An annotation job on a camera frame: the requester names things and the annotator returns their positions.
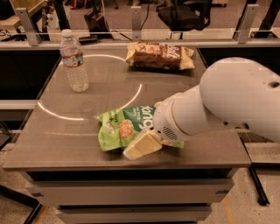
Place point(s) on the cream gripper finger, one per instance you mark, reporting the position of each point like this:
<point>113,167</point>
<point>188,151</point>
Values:
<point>146,142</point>

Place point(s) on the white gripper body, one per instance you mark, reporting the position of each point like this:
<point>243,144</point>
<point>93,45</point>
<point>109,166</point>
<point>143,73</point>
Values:
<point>164,119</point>

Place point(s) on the green rice chip bag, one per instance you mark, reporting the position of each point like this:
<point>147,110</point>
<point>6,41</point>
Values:
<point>119,127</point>

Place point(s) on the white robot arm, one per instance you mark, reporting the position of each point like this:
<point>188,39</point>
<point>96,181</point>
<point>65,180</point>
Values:
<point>232,92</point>

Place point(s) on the brown chip bag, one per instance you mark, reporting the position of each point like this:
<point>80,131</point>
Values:
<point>159,56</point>

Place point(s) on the black bag in background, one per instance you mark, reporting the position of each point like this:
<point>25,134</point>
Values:
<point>185,15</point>

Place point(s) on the grey table drawer unit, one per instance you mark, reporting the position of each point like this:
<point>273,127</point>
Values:
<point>132,201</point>

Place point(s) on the clear plastic water bottle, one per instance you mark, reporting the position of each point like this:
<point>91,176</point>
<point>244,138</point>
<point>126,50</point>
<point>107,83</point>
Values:
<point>73,62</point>

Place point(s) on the middle metal rail bracket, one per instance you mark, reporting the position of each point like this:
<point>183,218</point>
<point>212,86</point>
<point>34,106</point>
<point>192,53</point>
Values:
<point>136,23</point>

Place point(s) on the metal rail bracket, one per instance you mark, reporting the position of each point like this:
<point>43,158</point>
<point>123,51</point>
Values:
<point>246,23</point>
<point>136,23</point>
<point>26,21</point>

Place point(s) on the right metal rail bracket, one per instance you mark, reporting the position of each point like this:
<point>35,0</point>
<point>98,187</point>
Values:
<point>246,23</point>

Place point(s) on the left metal rail bracket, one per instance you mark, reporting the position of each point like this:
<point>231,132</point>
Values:
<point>26,21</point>

